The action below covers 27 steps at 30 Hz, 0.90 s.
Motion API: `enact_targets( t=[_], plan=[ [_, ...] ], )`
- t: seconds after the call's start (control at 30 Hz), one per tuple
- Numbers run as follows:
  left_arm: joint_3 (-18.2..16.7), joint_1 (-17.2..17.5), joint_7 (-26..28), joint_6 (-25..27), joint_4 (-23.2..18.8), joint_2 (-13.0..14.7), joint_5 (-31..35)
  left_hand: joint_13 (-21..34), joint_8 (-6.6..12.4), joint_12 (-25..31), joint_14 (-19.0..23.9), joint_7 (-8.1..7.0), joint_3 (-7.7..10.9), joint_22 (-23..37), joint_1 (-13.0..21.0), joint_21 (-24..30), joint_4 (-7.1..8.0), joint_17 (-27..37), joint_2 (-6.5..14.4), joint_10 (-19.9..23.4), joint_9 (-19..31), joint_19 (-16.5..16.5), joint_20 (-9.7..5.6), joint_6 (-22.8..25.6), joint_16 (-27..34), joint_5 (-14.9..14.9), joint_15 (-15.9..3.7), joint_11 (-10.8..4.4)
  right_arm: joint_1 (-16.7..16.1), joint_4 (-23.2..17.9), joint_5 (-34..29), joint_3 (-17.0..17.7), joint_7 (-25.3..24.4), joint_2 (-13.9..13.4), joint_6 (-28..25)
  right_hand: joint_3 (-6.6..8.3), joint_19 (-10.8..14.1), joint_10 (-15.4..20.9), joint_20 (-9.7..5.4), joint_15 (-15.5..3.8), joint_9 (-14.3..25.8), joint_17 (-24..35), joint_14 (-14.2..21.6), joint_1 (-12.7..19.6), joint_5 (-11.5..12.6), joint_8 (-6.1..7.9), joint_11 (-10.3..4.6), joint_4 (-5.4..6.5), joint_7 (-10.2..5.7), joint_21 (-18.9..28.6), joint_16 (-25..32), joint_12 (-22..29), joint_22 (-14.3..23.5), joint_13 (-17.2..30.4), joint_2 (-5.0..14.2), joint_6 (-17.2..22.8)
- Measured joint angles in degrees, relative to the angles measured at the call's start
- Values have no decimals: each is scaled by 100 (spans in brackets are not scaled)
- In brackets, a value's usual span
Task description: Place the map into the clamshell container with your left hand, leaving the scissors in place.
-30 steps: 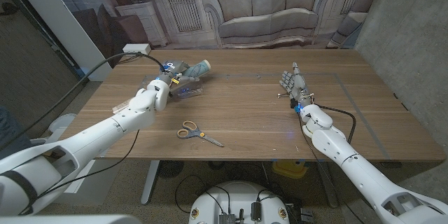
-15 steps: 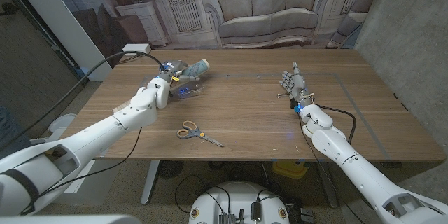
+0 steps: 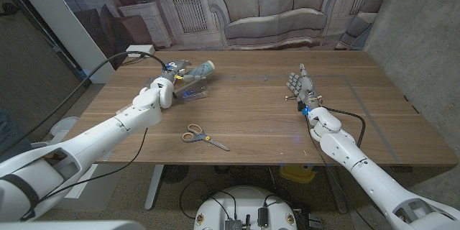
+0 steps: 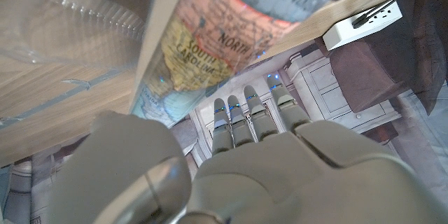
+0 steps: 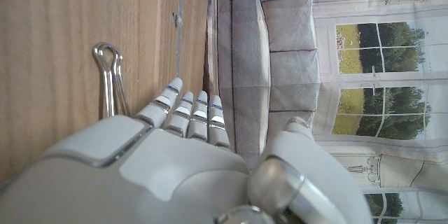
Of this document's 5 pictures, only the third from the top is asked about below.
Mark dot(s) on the white power strip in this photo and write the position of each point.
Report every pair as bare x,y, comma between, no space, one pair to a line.
138,48

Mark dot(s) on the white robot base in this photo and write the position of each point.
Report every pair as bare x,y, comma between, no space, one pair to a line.
244,205

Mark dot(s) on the clear plastic clamshell container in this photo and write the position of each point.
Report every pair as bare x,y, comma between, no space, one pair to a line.
196,93

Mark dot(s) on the person in blue jeans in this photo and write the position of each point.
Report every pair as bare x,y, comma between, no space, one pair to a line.
12,133

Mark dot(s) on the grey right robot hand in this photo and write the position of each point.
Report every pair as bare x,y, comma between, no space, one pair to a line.
305,86

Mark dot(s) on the black round floor fan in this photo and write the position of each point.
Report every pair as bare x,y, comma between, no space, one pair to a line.
175,173

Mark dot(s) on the white table leg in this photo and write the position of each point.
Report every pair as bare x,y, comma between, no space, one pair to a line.
154,187
337,190

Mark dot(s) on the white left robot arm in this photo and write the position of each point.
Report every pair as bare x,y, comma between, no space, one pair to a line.
90,143

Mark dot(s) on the yellow floor object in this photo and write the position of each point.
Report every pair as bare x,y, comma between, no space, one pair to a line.
297,173

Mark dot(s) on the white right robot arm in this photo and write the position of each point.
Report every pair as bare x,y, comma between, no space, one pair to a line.
352,154

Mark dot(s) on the printed living room backdrop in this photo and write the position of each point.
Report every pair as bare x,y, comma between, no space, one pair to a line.
273,7

